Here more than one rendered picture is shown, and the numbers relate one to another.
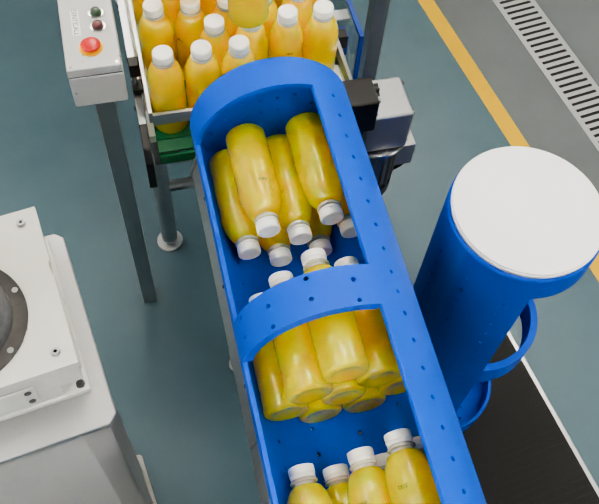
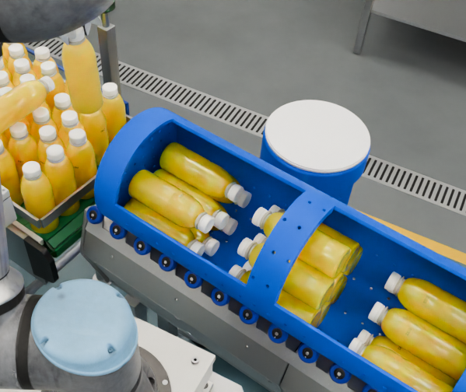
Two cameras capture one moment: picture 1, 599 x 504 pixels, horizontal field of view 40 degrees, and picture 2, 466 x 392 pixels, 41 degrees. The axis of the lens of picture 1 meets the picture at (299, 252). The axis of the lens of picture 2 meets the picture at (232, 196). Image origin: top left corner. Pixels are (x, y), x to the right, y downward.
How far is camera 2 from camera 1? 0.57 m
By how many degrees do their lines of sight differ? 26
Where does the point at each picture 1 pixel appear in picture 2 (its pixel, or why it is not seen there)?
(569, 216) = (340, 125)
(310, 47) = (111, 120)
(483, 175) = (279, 131)
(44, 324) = (168, 351)
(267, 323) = (282, 262)
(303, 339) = (298, 264)
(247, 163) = (162, 193)
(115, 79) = (6, 205)
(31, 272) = not seen: hidden behind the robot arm
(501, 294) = (338, 190)
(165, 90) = (44, 194)
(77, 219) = not seen: outside the picture
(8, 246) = not seen: hidden behind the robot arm
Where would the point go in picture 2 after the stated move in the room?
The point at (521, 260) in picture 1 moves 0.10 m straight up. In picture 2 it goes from (341, 160) to (349, 131)
